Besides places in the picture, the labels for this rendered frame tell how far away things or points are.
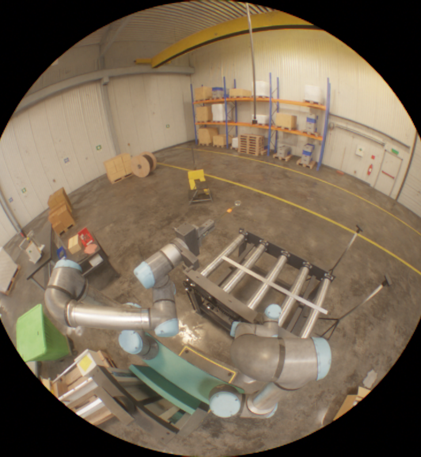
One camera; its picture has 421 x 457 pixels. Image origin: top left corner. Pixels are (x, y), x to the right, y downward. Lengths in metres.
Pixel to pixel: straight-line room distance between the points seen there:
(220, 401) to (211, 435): 1.81
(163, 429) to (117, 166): 7.79
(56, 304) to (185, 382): 0.70
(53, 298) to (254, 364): 0.58
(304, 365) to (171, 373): 0.73
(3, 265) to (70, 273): 6.17
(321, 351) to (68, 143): 10.34
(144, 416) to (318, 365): 0.48
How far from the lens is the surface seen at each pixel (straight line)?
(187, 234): 0.50
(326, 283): 1.90
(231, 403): 0.74
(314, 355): 0.41
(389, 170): 9.97
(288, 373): 0.39
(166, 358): 1.00
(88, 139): 10.24
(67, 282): 0.64
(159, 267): 0.48
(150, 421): 0.60
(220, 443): 2.59
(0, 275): 6.73
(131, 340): 0.83
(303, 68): 10.07
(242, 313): 1.20
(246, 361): 0.39
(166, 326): 0.49
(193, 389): 0.97
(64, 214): 5.88
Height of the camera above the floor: 2.30
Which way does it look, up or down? 41 degrees down
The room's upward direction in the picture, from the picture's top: 5 degrees counter-clockwise
